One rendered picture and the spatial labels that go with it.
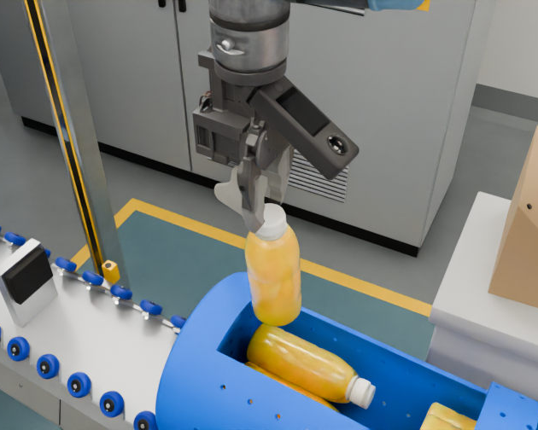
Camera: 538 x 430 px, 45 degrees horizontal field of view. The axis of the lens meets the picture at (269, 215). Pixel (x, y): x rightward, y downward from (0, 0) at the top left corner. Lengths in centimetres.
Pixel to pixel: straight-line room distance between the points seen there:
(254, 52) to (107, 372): 81
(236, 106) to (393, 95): 165
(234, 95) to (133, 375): 72
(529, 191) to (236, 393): 52
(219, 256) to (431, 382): 176
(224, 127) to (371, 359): 55
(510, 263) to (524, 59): 256
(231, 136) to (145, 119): 230
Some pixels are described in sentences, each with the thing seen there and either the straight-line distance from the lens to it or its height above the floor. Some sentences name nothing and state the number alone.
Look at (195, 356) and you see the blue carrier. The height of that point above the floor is 121.
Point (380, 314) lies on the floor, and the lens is 253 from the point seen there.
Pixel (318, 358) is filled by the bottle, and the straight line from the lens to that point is 100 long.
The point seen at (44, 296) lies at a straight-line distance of 138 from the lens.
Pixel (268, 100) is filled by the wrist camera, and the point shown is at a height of 161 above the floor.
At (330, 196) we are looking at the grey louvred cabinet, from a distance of 265.
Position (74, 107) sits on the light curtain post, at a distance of 145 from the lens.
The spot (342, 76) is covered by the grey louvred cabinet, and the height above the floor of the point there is 78.
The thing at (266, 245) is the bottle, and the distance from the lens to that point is 76.
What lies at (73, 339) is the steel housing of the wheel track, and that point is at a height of 93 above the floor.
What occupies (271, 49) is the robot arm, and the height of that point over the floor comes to 167.
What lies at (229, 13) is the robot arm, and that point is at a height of 170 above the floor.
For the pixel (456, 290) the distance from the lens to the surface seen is 110.
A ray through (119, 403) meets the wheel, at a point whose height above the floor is 97.
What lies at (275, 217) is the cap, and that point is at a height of 144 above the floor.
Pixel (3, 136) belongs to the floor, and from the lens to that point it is 361.
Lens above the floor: 195
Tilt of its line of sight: 43 degrees down
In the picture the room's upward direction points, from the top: straight up
